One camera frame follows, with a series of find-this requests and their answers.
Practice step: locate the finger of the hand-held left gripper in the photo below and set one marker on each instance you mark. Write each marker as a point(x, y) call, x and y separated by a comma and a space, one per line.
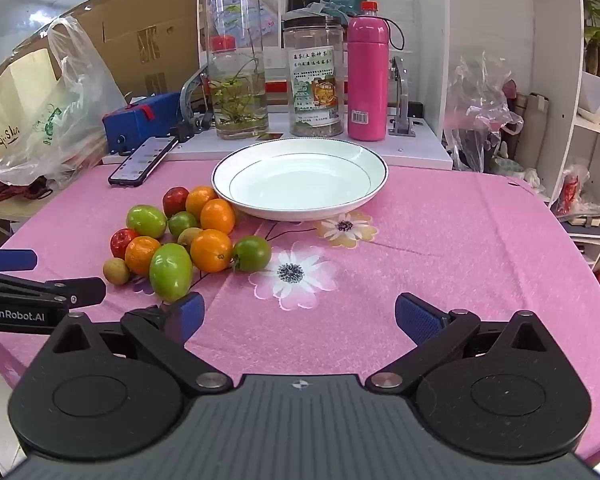
point(10, 259)
point(82, 291)

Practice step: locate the small red apple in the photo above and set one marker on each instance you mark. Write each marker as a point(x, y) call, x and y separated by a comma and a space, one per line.
point(122, 242)
point(175, 201)

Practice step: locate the grey metal bracket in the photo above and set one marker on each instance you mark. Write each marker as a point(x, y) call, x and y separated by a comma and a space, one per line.
point(190, 90)
point(400, 90)

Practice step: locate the pink water bottle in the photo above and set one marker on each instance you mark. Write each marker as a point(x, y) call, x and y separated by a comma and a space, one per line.
point(367, 75)

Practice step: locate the red and black cloth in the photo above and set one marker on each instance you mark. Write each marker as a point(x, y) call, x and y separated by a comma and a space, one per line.
point(10, 192)

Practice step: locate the black clamp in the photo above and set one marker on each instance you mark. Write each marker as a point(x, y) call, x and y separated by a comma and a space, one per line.
point(185, 130)

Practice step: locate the tan longan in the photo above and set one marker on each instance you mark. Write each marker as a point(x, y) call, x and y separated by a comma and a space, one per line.
point(116, 271)
point(187, 236)

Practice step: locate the crumpled clear plastic bag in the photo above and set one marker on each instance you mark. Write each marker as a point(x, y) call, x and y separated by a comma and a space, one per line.
point(480, 110)

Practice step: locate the white ceramic plate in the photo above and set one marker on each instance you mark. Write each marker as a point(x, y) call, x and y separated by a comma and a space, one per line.
point(300, 185)

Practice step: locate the blue plastic case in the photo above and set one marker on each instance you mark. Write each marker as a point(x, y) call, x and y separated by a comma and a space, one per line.
point(140, 120)

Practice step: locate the brown cardboard box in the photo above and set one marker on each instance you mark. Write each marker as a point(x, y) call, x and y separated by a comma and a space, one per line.
point(145, 10)

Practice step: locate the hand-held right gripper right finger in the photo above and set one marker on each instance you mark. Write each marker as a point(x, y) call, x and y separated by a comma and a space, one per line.
point(417, 317)

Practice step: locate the green water plant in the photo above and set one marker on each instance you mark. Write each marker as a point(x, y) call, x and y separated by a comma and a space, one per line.
point(235, 95)

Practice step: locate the white shelf unit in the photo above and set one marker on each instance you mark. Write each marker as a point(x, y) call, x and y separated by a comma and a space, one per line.
point(562, 60)

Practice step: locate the beige paper bag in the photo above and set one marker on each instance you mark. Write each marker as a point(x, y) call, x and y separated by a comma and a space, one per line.
point(10, 105)

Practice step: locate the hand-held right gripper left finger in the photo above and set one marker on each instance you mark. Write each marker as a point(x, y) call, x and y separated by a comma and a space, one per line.
point(190, 312)

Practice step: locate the pink floral tablecloth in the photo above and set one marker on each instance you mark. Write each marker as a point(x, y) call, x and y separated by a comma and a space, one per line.
point(430, 260)

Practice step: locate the clear printed plastic bag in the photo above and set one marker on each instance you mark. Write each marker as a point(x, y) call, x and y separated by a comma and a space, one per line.
point(80, 85)

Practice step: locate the large green jujube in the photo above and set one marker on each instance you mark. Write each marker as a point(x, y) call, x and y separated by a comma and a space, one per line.
point(170, 271)

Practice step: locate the green tomato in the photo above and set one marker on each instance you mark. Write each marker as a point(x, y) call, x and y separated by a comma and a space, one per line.
point(252, 253)

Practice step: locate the small green jujube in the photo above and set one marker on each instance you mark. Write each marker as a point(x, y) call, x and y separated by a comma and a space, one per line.
point(182, 223)

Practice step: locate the tall glass vase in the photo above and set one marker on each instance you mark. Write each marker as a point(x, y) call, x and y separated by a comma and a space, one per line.
point(230, 0)

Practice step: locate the small dark card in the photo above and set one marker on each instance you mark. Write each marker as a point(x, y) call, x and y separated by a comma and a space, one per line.
point(270, 136)

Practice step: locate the clear labelled plastic jar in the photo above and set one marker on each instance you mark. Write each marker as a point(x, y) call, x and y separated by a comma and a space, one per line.
point(312, 50)

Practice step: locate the black smartphone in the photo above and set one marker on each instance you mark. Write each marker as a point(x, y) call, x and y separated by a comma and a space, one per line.
point(140, 162)

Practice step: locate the small bag with red contents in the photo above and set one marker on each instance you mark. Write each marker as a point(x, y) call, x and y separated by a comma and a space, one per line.
point(575, 190)

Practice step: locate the white plant pot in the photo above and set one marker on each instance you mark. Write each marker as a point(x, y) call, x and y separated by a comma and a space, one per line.
point(595, 92)

